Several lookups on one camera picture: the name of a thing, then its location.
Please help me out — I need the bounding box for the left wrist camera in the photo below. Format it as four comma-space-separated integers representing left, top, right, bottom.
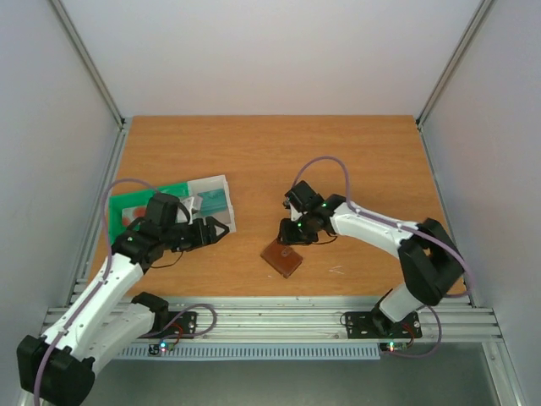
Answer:
177, 195, 203, 224

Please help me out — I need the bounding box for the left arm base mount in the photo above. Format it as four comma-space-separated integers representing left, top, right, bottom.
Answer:
143, 311, 198, 339

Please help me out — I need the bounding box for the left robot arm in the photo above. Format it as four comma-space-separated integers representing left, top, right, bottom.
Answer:
16, 192, 229, 405

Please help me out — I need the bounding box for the teal card stack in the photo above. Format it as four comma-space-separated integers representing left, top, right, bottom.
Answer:
197, 188, 228, 213

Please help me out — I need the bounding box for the aluminium front rail frame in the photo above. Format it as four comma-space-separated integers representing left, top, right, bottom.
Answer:
167, 296, 503, 343

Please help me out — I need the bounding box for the brown leather card holder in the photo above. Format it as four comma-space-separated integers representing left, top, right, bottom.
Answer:
260, 240, 303, 279

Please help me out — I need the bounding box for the right aluminium frame post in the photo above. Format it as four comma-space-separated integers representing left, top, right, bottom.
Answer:
416, 0, 498, 128

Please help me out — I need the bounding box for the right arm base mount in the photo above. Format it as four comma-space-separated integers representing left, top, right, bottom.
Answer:
340, 311, 423, 339

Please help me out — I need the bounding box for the aluminium frame post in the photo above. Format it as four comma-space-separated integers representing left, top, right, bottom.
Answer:
47, 0, 125, 129
416, 0, 498, 128

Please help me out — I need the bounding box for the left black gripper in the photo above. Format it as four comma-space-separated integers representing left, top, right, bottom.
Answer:
163, 217, 231, 251

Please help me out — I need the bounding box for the green two-compartment bin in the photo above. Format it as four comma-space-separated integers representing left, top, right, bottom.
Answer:
108, 182, 195, 244

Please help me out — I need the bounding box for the white plastic bin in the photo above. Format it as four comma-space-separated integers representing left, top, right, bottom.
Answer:
188, 174, 237, 233

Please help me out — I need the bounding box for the grey slotted cable duct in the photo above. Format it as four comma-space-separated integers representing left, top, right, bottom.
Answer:
117, 343, 380, 362

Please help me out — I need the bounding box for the left aluminium frame post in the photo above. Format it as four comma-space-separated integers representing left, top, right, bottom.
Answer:
47, 0, 125, 129

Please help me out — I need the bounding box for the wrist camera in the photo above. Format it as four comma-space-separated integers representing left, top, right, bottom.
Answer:
177, 195, 203, 224
283, 199, 303, 222

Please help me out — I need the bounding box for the red circle card in bin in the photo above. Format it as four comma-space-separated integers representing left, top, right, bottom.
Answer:
121, 206, 146, 227

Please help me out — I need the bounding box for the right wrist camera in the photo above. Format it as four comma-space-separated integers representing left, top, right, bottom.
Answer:
283, 199, 303, 222

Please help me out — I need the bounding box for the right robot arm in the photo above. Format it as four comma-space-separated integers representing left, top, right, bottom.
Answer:
277, 181, 464, 337

